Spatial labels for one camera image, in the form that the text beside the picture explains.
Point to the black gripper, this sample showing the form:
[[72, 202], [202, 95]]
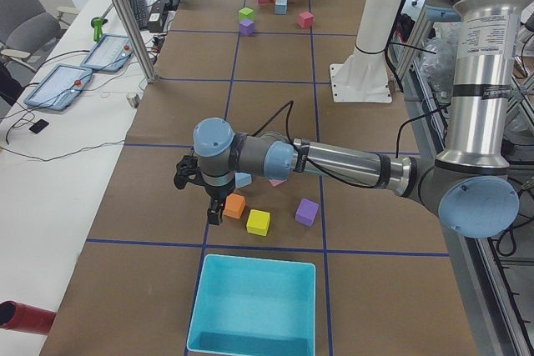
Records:
[[216, 193]]

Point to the light blue foam block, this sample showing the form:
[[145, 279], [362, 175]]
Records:
[[242, 180], [281, 7]]

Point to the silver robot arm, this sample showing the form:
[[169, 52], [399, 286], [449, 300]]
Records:
[[465, 186]]

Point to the orange near foam block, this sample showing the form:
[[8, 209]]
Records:
[[234, 206]]

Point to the yellow foam block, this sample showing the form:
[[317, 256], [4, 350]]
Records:
[[258, 222]]

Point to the light pink foam block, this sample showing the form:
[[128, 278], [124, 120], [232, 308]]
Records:
[[276, 182]]

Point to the purple near foam block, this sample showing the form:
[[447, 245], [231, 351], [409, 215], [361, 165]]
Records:
[[306, 212]]

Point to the purple foam block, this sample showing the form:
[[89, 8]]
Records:
[[306, 212], [246, 27]]

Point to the cyan plastic bin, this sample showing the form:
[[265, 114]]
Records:
[[254, 306]]

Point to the small metal cylinder weight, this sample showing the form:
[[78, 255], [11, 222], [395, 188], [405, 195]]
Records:
[[133, 99]]

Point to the purple far foam block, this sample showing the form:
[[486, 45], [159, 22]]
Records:
[[246, 27]]

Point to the blue teach pendant far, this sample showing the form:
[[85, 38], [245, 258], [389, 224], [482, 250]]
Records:
[[109, 54]]

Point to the blue teach pendant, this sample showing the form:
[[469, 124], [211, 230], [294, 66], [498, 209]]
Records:
[[109, 54], [59, 88]]

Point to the black small phone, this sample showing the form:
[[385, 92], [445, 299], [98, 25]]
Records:
[[38, 126]]

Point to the blue teach pendant near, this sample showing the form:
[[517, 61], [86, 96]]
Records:
[[59, 88]]

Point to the green foam block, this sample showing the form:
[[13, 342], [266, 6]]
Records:
[[246, 13]]

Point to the magenta foam block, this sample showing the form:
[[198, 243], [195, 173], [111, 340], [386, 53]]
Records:
[[305, 20]]

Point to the red cylinder tube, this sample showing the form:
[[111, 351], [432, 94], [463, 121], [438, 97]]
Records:
[[26, 318]]

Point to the black keyboard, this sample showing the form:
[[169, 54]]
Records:
[[140, 12]]

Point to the grey office chair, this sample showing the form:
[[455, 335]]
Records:
[[26, 27]]

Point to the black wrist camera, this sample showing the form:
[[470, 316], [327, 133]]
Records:
[[187, 171]]

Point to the aluminium frame post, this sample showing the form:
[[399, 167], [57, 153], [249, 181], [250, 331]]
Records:
[[126, 17]]

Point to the white camera stand post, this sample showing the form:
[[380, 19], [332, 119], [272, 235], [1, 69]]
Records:
[[363, 76]]

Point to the green handled tool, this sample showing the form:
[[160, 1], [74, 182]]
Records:
[[97, 25]]

